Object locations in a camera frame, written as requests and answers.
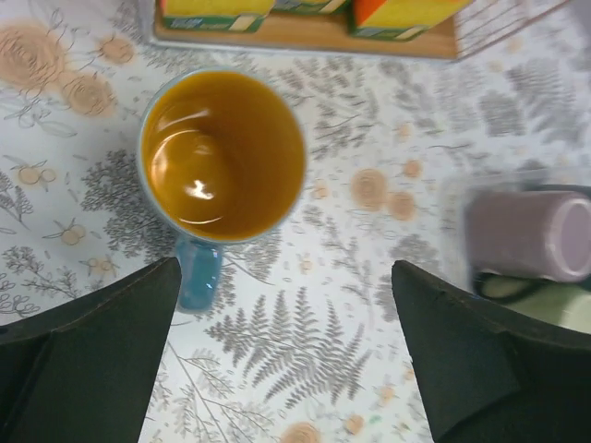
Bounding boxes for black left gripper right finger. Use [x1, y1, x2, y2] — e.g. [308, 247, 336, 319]
[392, 260, 590, 442]

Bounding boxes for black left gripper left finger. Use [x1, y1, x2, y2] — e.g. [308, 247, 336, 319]
[1, 257, 181, 442]

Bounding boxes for green mug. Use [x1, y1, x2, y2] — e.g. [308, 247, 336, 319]
[473, 273, 590, 334]

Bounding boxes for mauve pink mug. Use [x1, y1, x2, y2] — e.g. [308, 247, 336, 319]
[464, 190, 590, 282]

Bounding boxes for blue butterfly mug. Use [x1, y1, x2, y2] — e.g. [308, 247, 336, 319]
[136, 66, 307, 312]

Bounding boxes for floral table mat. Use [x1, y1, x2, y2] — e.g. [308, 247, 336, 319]
[1, 1, 590, 442]

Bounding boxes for colourful sponge packs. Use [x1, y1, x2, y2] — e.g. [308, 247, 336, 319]
[154, 1, 471, 33]

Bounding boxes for white wire wooden shelf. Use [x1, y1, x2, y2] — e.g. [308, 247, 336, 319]
[138, 1, 567, 62]

